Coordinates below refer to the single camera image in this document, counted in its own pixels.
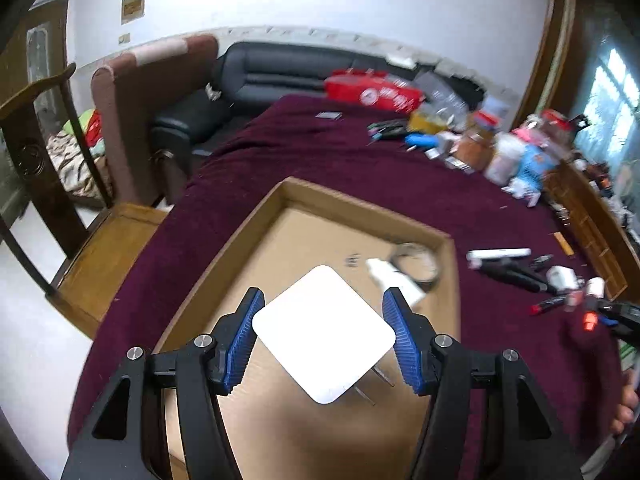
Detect brown jar red lid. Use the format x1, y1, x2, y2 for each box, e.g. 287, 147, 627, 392
451, 111, 502, 172

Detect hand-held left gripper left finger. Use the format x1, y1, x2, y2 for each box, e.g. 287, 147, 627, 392
60, 287, 266, 480

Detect dark wooden chair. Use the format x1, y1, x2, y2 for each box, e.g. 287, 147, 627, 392
0, 62, 117, 311

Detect brown armchair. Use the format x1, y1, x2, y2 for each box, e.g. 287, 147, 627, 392
91, 33, 221, 207

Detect white plug cube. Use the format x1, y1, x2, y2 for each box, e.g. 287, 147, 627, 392
546, 266, 582, 292

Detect patterned blanket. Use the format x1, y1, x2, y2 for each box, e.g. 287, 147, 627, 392
46, 124, 114, 199

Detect red bag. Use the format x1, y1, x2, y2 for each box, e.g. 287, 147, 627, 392
324, 69, 426, 114

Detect blue utility knife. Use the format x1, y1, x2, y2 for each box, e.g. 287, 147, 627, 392
403, 132, 442, 152

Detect yellow wall plaque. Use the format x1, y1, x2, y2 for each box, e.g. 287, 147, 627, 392
121, 0, 147, 24

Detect clear tape roll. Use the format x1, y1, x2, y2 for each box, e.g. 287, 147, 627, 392
390, 242, 444, 292

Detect black leather sofa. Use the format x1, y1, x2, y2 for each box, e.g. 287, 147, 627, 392
150, 41, 491, 203

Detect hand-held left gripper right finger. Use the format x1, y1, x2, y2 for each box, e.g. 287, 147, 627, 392
381, 286, 584, 480

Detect blue printed box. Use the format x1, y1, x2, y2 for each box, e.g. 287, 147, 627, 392
511, 141, 559, 197

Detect pliers with coloured handles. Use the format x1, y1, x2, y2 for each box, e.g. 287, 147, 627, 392
366, 120, 410, 142

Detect metal tweezers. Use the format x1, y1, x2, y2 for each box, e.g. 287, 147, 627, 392
351, 365, 397, 407

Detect maroon tablecloth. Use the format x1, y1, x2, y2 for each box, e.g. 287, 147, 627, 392
67, 94, 633, 480

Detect red black marker pen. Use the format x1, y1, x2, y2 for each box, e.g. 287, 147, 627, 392
530, 293, 584, 317

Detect white jar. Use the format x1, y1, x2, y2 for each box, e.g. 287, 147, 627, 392
484, 131, 527, 184

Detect clear plastic container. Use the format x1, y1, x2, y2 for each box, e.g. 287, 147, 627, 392
424, 71, 472, 111

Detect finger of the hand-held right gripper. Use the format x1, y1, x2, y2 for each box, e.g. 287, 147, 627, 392
594, 299, 640, 319
598, 316, 640, 350

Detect cardboard tray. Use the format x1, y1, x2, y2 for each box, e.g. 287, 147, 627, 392
150, 176, 458, 480

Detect person's right hand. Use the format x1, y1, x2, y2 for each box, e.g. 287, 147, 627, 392
613, 401, 640, 437

